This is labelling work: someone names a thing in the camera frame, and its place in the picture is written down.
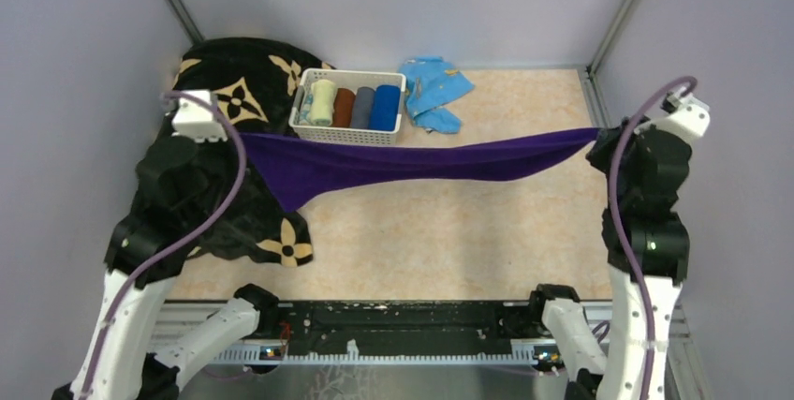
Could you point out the royal blue towel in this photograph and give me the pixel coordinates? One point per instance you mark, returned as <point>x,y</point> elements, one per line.
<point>385,108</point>

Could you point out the purple towel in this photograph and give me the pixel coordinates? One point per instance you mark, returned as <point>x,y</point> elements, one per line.
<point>296,170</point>

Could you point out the yellow green towel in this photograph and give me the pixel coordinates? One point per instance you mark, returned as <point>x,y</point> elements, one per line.
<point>323,93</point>

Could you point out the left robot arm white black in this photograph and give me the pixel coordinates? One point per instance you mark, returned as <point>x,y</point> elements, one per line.
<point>184,187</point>

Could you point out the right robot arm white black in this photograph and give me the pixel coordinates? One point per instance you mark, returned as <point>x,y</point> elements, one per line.
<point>645,160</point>

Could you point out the grey rolled towel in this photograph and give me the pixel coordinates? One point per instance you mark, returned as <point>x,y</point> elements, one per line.
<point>362,108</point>

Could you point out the brown rolled towel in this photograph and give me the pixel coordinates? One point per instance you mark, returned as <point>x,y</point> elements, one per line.
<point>343,108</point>

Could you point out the light blue patterned towel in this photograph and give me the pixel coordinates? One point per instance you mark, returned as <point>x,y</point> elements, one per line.
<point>432,83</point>

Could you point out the white plastic basket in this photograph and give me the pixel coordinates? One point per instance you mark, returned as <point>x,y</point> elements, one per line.
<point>352,80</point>

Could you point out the white blue patterned rolled towel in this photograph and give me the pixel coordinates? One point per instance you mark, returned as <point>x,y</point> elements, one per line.
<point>303,115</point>

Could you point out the black floral blanket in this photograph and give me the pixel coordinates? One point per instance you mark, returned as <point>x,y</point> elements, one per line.
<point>254,80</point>

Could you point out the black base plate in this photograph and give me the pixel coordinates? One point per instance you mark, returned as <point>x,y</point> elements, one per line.
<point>411,329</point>

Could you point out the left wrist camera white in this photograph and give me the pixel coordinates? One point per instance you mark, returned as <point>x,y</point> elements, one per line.
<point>195,117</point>

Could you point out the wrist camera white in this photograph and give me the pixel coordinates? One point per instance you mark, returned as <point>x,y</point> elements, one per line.
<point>686,117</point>
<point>195,117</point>

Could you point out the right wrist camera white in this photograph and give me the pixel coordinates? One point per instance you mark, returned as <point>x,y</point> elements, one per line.
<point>686,117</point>

